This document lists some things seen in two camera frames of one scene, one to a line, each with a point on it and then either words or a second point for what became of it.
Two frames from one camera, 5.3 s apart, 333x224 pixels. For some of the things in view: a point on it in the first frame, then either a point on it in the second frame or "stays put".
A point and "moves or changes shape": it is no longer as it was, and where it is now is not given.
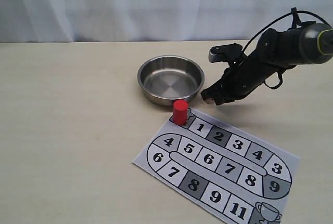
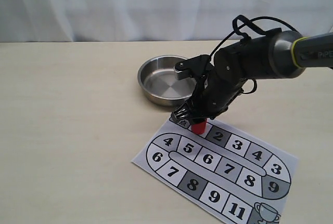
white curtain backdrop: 153,8 stays put
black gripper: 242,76 → 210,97
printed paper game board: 235,177 stays put
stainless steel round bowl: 164,79 stays put
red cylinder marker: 180,112 moves or changes shape
